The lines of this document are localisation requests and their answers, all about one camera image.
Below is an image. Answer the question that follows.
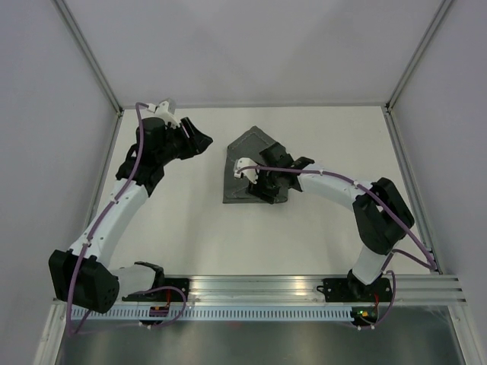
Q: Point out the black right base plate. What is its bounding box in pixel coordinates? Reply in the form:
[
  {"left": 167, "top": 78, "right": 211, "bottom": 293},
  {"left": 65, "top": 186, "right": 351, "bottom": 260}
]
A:
[{"left": 321, "top": 277, "right": 393, "bottom": 303}]

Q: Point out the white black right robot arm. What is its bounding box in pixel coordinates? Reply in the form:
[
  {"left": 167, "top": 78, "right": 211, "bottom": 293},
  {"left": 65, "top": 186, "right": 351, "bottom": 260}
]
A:
[{"left": 234, "top": 142, "right": 415, "bottom": 302}]

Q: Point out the aluminium frame post right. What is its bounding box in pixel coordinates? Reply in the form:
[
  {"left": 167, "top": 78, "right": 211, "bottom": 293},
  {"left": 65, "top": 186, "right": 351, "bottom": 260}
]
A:
[{"left": 383, "top": 0, "right": 456, "bottom": 113}]

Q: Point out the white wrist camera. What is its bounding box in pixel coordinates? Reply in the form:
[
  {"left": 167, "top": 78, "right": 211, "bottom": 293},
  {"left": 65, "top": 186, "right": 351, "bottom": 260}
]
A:
[
  {"left": 148, "top": 98, "right": 180, "bottom": 129},
  {"left": 233, "top": 157, "right": 259, "bottom": 185}
]

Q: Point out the aluminium left side rail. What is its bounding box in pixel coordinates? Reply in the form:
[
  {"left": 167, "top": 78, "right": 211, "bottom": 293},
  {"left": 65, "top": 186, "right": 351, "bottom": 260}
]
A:
[{"left": 67, "top": 111, "right": 124, "bottom": 246}]

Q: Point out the aluminium right side rail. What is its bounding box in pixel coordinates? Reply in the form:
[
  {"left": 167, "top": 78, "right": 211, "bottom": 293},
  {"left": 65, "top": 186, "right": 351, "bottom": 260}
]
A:
[{"left": 382, "top": 106, "right": 443, "bottom": 274}]

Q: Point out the white slotted cable duct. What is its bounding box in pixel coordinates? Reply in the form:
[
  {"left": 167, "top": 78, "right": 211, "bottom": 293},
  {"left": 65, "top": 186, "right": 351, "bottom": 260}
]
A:
[{"left": 88, "top": 305, "right": 353, "bottom": 322}]

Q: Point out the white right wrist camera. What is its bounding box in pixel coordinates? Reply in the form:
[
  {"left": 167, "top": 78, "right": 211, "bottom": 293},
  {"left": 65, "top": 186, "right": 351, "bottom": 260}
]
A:
[{"left": 233, "top": 157, "right": 259, "bottom": 185}]

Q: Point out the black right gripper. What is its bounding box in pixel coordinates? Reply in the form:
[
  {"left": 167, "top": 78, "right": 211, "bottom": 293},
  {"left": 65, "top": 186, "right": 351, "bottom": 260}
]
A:
[{"left": 246, "top": 160, "right": 282, "bottom": 205}]

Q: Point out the aluminium front rail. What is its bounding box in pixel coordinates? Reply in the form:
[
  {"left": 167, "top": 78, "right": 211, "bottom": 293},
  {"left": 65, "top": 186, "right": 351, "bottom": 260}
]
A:
[{"left": 51, "top": 272, "right": 468, "bottom": 305}]

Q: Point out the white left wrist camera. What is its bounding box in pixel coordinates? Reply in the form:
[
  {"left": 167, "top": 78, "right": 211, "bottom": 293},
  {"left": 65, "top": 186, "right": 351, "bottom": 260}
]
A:
[{"left": 148, "top": 98, "right": 180, "bottom": 129}]

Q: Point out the aluminium frame post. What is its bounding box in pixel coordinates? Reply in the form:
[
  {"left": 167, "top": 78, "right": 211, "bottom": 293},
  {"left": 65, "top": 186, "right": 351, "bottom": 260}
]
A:
[
  {"left": 383, "top": 0, "right": 456, "bottom": 113},
  {"left": 51, "top": 0, "right": 123, "bottom": 116}
]

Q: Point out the grey cloth napkin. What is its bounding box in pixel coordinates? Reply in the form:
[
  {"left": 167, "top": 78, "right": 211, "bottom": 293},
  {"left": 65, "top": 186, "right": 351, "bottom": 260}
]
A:
[{"left": 222, "top": 126, "right": 277, "bottom": 205}]

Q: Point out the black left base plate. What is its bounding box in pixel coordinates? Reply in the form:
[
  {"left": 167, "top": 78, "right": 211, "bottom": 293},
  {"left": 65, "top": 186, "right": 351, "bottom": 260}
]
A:
[{"left": 122, "top": 277, "right": 190, "bottom": 303}]

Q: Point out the aluminium rail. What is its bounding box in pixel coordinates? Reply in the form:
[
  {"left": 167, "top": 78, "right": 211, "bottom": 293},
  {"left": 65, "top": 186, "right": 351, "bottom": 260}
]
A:
[
  {"left": 51, "top": 272, "right": 468, "bottom": 305},
  {"left": 382, "top": 106, "right": 443, "bottom": 274},
  {"left": 67, "top": 111, "right": 124, "bottom": 246}
]

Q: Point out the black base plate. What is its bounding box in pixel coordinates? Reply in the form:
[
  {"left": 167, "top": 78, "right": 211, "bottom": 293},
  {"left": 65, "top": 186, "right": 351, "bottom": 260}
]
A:
[
  {"left": 122, "top": 277, "right": 190, "bottom": 303},
  {"left": 321, "top": 277, "right": 393, "bottom": 303}
]

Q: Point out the aluminium frame post left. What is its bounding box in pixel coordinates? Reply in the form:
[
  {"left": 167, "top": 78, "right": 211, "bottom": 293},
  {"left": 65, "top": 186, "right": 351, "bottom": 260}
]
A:
[{"left": 51, "top": 0, "right": 123, "bottom": 116}]

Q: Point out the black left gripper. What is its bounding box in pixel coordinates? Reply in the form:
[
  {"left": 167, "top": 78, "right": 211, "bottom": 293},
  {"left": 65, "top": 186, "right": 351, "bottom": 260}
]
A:
[{"left": 157, "top": 117, "right": 213, "bottom": 166}]

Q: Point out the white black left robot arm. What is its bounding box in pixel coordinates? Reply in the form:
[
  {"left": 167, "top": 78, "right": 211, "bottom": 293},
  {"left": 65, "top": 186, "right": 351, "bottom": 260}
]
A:
[{"left": 48, "top": 117, "right": 213, "bottom": 313}]

